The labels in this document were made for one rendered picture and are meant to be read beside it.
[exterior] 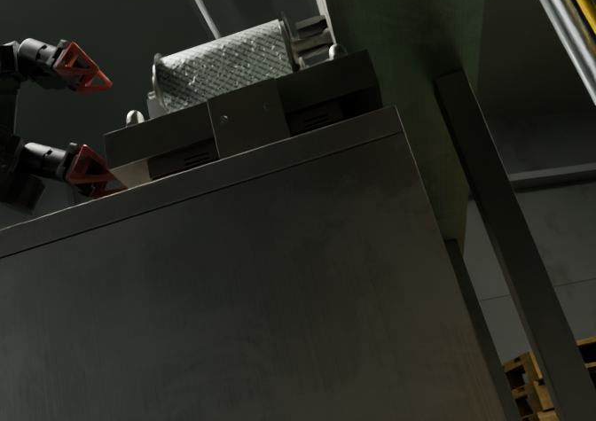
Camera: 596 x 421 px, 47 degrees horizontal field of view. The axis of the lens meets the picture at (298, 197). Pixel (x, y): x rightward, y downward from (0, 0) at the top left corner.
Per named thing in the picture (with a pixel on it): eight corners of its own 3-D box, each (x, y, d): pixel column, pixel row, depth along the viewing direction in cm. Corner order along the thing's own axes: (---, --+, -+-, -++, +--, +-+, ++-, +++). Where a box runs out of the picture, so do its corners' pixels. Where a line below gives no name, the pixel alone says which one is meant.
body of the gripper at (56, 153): (64, 177, 116) (27, 167, 118) (91, 198, 125) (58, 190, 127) (79, 144, 118) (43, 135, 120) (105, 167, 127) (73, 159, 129)
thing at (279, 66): (181, 183, 117) (164, 94, 124) (312, 142, 114) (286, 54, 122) (180, 183, 116) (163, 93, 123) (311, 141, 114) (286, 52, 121)
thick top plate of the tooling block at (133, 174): (152, 209, 111) (146, 176, 114) (388, 135, 107) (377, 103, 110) (107, 170, 97) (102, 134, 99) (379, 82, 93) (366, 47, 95)
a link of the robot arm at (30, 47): (10, 54, 141) (25, 31, 142) (29, 72, 147) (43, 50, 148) (35, 63, 138) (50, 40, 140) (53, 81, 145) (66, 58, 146)
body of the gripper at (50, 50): (51, 67, 134) (24, 57, 137) (77, 93, 143) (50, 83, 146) (68, 40, 136) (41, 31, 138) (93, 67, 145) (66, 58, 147)
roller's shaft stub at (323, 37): (301, 65, 130) (295, 46, 132) (336, 53, 129) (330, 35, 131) (296, 52, 126) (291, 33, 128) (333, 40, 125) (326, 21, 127)
